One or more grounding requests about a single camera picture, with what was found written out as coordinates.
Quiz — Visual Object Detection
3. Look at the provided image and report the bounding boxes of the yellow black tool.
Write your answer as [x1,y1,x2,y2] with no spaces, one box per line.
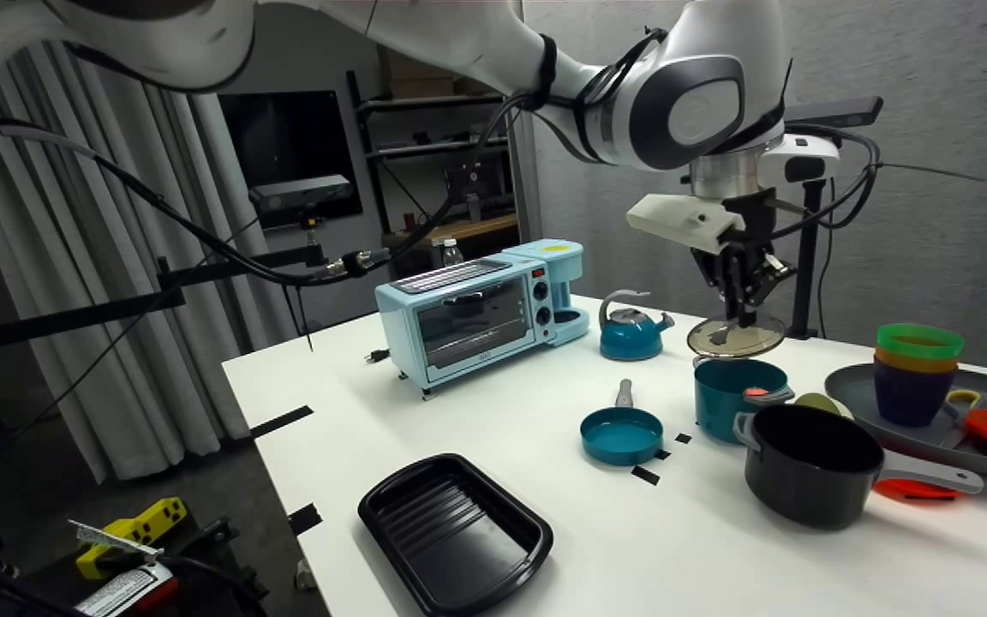
[73,499,190,584]

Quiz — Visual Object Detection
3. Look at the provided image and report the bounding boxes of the black monitor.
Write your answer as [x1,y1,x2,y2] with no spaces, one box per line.
[218,88,362,223]

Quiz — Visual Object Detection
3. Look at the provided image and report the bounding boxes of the black baking tray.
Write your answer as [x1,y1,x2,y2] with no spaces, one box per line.
[358,452,554,617]

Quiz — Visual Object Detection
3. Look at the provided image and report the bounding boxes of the small blue frying pan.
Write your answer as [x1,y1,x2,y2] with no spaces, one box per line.
[580,378,661,467]

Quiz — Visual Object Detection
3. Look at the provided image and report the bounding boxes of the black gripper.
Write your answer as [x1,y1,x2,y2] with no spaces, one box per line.
[715,194,786,331]

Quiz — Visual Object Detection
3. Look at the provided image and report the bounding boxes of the blue pot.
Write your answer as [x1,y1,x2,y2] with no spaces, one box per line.
[693,360,791,444]

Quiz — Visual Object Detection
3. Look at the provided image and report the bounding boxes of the black shelf unit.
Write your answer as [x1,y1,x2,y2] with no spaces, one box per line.
[345,75,522,277]

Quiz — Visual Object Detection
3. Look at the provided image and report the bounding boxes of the camera on black tripod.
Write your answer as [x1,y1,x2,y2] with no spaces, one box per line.
[789,96,883,340]

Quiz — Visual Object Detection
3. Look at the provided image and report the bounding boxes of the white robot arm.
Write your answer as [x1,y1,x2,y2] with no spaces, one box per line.
[0,0,789,326]

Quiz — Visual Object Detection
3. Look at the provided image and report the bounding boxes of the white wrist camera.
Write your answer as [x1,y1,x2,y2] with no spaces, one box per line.
[626,194,743,253]

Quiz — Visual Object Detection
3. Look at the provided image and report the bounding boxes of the light blue toaster oven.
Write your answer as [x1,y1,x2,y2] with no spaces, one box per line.
[374,242,588,394]

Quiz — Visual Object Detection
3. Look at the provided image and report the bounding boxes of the stacked coloured cups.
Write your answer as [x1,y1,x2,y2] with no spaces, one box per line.
[874,324,963,429]

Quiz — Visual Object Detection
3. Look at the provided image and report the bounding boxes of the blue toy kettle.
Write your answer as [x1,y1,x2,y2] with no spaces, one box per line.
[601,287,674,360]

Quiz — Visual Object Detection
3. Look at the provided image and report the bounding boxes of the grey round tray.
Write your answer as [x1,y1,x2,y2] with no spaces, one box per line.
[827,363,987,477]

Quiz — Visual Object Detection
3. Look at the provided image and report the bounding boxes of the black saucepan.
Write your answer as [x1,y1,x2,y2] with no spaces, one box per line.
[732,405,984,531]

